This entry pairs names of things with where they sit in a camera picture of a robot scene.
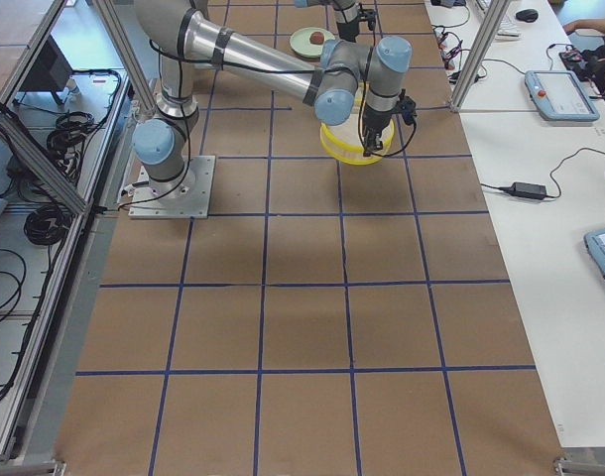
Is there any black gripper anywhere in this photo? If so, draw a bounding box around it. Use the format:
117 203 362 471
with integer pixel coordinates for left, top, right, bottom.
363 109 392 152
334 4 375 41

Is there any light green plate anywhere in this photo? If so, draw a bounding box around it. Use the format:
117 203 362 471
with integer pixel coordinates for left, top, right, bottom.
289 27 335 60

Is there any black computer mouse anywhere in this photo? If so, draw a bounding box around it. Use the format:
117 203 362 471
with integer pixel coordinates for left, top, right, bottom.
515 8 539 23

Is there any yellow steamer top layer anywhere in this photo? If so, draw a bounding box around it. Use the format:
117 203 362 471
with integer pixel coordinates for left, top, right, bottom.
319 112 395 166

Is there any brown steamed bun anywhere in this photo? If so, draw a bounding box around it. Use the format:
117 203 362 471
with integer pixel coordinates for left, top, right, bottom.
308 31 325 46

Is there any black power adapter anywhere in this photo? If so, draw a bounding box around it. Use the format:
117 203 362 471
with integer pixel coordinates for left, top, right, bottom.
499 181 548 200

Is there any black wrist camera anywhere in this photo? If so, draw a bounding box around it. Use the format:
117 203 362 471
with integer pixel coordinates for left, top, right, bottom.
397 96 417 126

